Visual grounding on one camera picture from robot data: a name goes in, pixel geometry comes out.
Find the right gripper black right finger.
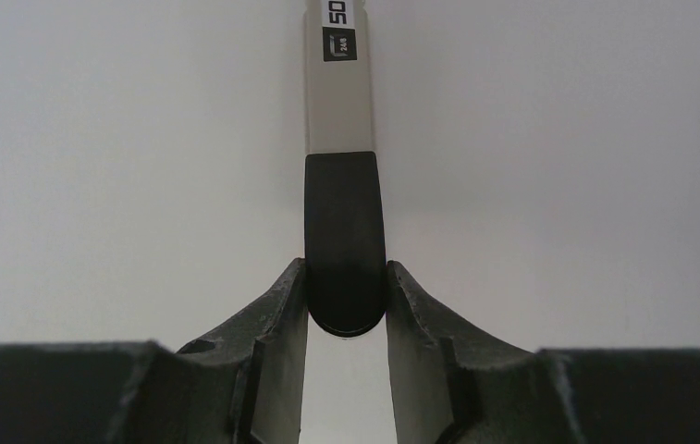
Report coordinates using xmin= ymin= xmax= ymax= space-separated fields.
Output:
xmin=386 ymin=261 xmax=700 ymax=443

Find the silver black staple remover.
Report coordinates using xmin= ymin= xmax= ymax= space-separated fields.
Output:
xmin=304 ymin=1 xmax=387 ymax=338

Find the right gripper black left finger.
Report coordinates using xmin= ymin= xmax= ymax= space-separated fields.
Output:
xmin=0 ymin=259 xmax=308 ymax=443

